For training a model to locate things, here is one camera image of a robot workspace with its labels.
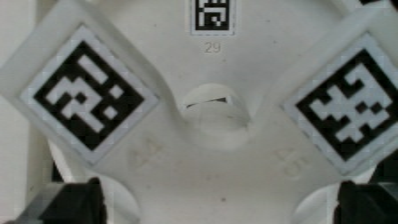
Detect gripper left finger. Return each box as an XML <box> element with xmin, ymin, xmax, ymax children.
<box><xmin>15</xmin><ymin>177</ymin><xmax>106</xmax><ymax>224</ymax></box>

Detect white cylindrical table leg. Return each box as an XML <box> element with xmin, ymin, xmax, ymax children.
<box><xmin>182</xmin><ymin>83</ymin><xmax>250</xmax><ymax>134</ymax></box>

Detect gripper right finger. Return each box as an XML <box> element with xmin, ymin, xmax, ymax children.
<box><xmin>335</xmin><ymin>182</ymin><xmax>398</xmax><ymax>224</ymax></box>

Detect white round table top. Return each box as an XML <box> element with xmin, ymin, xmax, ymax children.
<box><xmin>22</xmin><ymin>0</ymin><xmax>398</xmax><ymax>224</ymax></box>

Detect white cross-shaped table base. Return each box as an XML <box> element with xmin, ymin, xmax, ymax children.
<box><xmin>0</xmin><ymin>0</ymin><xmax>398</xmax><ymax>224</ymax></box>

